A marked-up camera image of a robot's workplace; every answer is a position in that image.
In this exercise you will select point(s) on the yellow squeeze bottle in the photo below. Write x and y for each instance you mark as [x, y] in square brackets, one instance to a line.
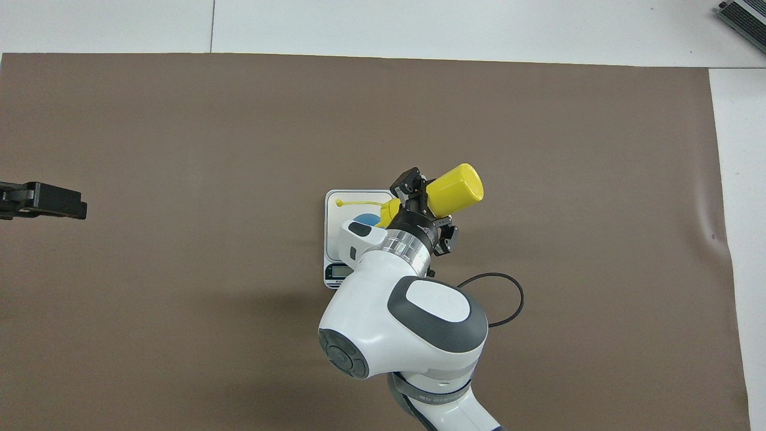
[458, 188]

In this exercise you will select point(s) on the brown table mat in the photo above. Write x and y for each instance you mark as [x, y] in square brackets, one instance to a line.
[179, 120]

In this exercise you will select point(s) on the silver digital kitchen scale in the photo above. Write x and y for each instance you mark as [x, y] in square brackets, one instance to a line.
[336, 236]

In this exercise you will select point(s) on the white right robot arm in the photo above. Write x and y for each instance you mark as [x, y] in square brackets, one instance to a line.
[389, 311]

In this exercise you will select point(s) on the grey ribbed metal device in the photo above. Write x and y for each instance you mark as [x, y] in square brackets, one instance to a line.
[748, 18]

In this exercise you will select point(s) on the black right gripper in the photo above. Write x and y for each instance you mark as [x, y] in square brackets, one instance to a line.
[416, 222]

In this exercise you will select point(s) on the light blue plastic cup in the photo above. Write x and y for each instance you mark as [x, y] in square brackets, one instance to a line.
[365, 219]

